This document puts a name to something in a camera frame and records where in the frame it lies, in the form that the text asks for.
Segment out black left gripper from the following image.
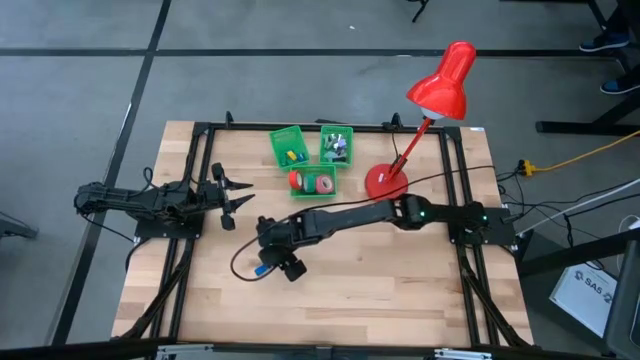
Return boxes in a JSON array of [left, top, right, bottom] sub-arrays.
[[198, 162, 256, 232]]

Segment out pink tape roll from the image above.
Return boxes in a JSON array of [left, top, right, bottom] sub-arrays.
[[315, 174, 336, 196]]

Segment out green plastic basket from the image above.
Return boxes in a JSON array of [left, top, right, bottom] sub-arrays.
[[288, 165, 339, 200], [319, 124, 355, 168], [268, 124, 311, 173]]

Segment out black furniture foot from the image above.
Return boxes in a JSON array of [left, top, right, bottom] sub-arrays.
[[0, 210, 40, 240]]

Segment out red desk lamp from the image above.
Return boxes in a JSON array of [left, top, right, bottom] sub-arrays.
[[363, 40, 478, 202]]

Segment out black stand leg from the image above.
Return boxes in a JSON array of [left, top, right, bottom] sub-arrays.
[[410, 0, 431, 24]]

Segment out black desk leg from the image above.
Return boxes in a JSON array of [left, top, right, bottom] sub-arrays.
[[517, 227, 640, 279]]

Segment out white cardboard box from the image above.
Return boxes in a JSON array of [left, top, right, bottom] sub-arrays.
[[548, 263, 619, 339]]

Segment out black desk base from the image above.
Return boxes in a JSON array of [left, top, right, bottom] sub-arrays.
[[535, 89, 640, 137]]

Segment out dark grey panel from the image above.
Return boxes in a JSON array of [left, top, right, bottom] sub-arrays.
[[602, 239, 640, 360]]

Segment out person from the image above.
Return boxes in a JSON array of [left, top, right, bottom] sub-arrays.
[[578, 0, 640, 96]]

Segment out black camera cable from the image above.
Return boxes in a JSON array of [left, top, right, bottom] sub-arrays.
[[141, 166, 166, 194], [229, 164, 497, 283]]

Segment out black metal table frame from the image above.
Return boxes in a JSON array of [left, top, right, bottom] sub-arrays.
[[112, 110, 534, 351]]

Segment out silver metal bracket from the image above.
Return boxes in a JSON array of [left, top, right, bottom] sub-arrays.
[[433, 348, 494, 360], [154, 343, 214, 360]]

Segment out black floor cable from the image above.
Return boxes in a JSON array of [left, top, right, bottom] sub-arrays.
[[494, 169, 640, 236]]

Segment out grey floor cable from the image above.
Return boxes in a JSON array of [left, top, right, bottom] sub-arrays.
[[517, 177, 640, 236]]

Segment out yellow extension cord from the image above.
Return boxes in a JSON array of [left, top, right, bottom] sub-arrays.
[[518, 129, 640, 177]]

